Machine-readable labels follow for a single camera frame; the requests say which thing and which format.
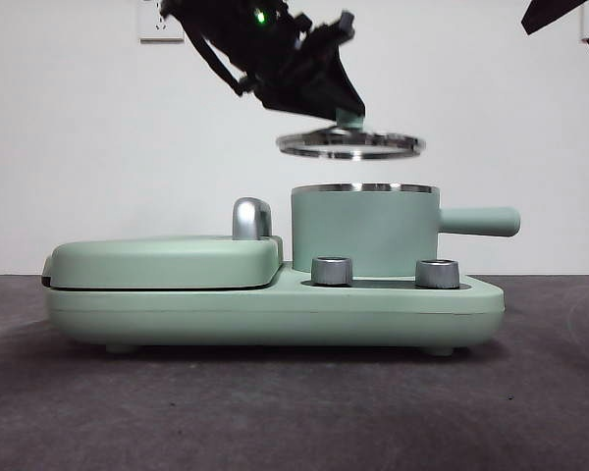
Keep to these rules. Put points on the glass lid with green knob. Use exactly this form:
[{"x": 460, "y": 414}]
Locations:
[{"x": 348, "y": 147}]

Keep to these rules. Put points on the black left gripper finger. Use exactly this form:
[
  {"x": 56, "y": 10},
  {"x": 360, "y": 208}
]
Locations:
[{"x": 319, "y": 88}]

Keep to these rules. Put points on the mint green breakfast machine base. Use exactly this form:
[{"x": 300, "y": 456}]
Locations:
[{"x": 176, "y": 314}]

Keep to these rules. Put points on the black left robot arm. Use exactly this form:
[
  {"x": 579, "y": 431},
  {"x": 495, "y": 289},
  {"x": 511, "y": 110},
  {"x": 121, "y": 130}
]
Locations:
[{"x": 235, "y": 39}]

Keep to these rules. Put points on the silver control knob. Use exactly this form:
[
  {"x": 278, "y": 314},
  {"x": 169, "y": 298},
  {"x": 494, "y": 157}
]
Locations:
[
  {"x": 437, "y": 274},
  {"x": 331, "y": 271}
]

